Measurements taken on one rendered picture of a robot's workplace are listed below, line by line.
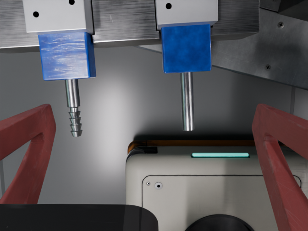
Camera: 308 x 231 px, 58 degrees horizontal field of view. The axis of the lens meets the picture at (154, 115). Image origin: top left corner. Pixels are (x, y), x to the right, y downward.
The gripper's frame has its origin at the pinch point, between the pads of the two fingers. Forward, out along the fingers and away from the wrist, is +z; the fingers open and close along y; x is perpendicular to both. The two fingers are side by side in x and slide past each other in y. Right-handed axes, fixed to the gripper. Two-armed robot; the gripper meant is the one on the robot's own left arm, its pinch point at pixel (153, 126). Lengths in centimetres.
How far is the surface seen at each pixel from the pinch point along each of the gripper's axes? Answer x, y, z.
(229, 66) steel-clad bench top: 6.2, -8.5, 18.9
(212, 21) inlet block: -0.6, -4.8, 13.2
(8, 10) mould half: -0.6, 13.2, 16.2
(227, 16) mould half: -0.2, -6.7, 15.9
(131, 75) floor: 44, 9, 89
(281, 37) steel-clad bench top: 3.4, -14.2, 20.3
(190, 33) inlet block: 0.7, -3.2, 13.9
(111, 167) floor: 78, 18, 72
